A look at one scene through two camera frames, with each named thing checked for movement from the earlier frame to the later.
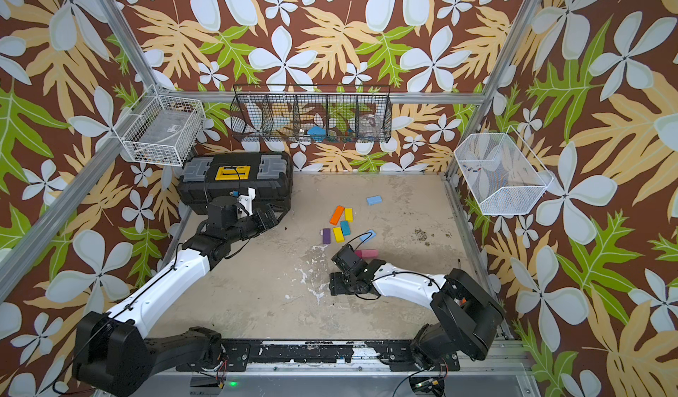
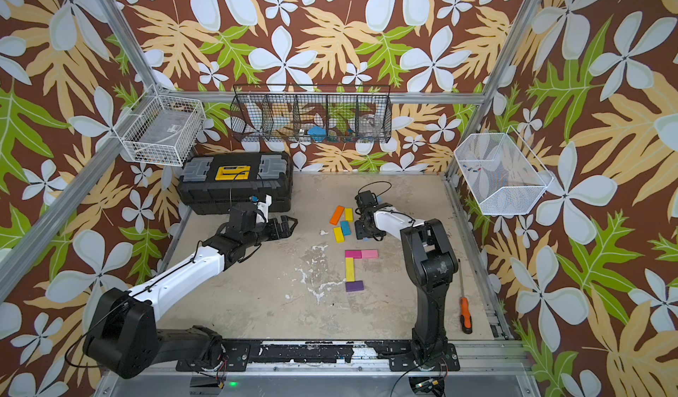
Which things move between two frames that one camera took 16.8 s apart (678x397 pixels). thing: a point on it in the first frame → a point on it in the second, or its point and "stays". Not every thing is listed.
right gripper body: [342, 284] → [361, 230]
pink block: [370, 253] stays
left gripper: [270, 217] → [285, 232]
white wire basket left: [161, 130] stays
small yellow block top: [349, 215] stays
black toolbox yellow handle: [254, 180] stays
